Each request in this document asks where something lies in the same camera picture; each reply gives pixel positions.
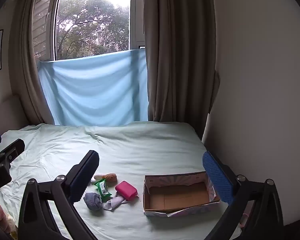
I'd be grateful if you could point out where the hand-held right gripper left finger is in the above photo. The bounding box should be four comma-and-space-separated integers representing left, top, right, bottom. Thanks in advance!
17, 150, 100, 240

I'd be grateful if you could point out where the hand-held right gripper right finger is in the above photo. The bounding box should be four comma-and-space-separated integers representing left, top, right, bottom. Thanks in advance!
202, 151, 284, 240

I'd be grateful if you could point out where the grey-blue sock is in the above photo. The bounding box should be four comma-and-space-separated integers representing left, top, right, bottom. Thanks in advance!
83, 192, 103, 211

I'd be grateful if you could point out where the green packet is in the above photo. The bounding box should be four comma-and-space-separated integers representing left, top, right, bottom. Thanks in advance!
94, 178, 112, 202

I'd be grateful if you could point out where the beige plush toy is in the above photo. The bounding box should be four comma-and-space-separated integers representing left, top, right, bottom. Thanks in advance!
93, 172, 118, 187

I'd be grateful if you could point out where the light grey cloth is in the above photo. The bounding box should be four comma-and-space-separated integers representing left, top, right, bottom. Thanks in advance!
103, 194, 128, 211

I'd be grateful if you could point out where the cardboard box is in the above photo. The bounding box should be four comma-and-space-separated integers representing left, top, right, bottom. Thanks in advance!
143, 171, 220, 218

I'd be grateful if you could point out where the pink pouch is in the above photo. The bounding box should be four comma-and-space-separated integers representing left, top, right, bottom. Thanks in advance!
115, 180, 139, 202

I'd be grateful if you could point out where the beige headboard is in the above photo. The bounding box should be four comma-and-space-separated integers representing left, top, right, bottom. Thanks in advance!
0, 94, 30, 131

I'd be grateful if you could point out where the light green bed sheet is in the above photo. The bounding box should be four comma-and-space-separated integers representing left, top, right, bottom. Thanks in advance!
0, 121, 243, 240

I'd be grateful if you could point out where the beige curtain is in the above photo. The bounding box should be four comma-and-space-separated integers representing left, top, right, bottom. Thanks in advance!
9, 0, 56, 126
143, 0, 221, 137

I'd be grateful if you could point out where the light blue hanging cloth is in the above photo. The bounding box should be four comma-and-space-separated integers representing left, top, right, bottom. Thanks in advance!
37, 49, 149, 127

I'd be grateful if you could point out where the window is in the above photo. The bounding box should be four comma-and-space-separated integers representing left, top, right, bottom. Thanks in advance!
31, 0, 147, 62

